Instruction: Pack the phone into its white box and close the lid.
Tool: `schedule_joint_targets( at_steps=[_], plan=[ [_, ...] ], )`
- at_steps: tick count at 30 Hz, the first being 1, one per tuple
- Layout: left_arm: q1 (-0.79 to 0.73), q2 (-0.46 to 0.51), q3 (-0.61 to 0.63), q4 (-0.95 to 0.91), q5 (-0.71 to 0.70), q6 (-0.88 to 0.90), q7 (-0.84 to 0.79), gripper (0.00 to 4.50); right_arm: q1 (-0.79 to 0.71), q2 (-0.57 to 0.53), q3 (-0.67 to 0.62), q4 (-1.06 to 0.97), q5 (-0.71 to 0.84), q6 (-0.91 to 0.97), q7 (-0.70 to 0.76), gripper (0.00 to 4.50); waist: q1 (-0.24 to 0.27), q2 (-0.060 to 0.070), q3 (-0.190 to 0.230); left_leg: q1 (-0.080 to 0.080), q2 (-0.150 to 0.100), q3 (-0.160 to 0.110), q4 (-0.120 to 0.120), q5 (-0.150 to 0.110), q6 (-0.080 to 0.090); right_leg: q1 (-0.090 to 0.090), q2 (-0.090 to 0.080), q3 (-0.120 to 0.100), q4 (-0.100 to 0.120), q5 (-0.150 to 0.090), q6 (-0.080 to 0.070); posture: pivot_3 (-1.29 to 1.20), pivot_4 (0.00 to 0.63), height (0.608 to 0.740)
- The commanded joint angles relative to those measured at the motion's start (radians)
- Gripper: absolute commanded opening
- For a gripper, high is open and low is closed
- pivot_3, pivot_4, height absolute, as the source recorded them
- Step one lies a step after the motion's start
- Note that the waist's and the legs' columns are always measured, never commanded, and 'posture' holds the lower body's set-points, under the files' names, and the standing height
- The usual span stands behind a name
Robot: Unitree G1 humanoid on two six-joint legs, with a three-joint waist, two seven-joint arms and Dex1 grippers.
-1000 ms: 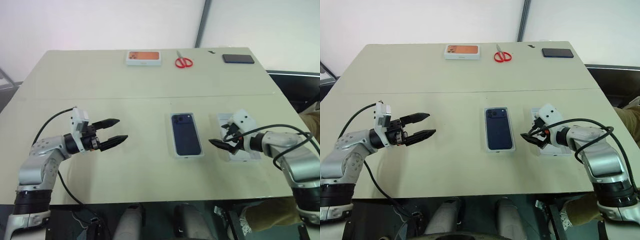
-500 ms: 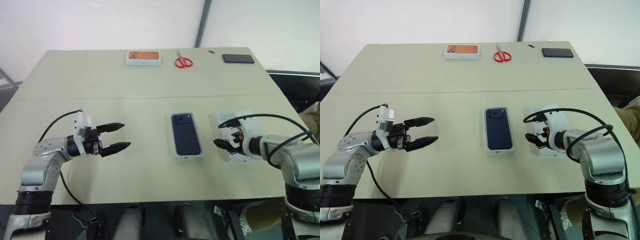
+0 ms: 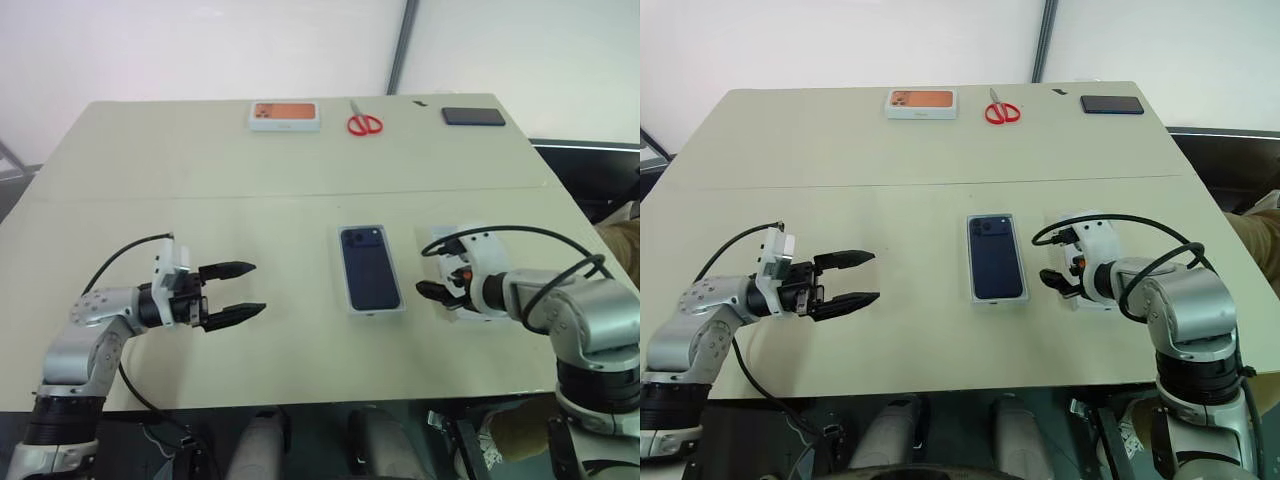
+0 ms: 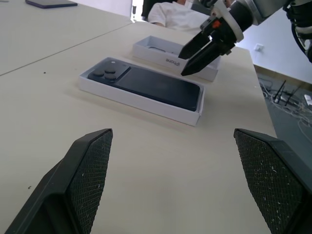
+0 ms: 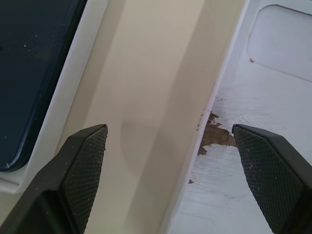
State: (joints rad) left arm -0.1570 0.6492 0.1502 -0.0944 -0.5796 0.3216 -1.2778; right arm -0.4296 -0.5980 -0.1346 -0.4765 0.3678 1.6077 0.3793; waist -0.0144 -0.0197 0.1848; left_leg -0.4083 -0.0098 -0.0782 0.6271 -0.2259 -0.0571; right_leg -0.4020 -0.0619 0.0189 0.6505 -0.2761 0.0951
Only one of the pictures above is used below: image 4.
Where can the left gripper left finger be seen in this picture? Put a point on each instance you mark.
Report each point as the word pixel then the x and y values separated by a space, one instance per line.
pixel 80 175

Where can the white box lid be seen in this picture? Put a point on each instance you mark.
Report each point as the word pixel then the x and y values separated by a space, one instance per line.
pixel 156 57

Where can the dark blue smartphone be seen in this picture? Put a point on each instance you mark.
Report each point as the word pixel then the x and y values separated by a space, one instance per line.
pixel 151 87

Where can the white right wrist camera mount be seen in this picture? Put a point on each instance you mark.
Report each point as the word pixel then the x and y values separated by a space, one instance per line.
pixel 219 7

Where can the person in white shirt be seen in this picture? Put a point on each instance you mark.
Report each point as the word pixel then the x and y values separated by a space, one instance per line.
pixel 170 14

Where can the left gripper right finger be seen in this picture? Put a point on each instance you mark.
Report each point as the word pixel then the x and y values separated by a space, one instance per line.
pixel 273 175

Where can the white wall socket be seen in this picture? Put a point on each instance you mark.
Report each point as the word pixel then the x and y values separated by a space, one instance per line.
pixel 259 47

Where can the white phone box base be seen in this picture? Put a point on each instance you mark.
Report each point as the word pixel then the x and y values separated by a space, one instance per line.
pixel 122 97

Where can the black router with antennas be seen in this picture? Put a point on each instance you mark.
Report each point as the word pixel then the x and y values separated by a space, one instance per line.
pixel 284 97

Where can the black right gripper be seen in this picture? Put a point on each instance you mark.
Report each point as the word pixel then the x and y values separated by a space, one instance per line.
pixel 225 34

